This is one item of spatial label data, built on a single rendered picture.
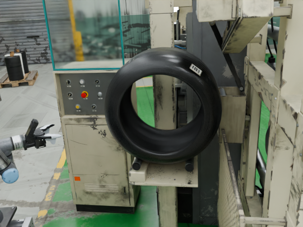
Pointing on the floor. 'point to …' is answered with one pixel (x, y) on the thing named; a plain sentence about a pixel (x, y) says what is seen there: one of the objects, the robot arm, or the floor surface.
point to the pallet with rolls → (17, 70)
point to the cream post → (164, 99)
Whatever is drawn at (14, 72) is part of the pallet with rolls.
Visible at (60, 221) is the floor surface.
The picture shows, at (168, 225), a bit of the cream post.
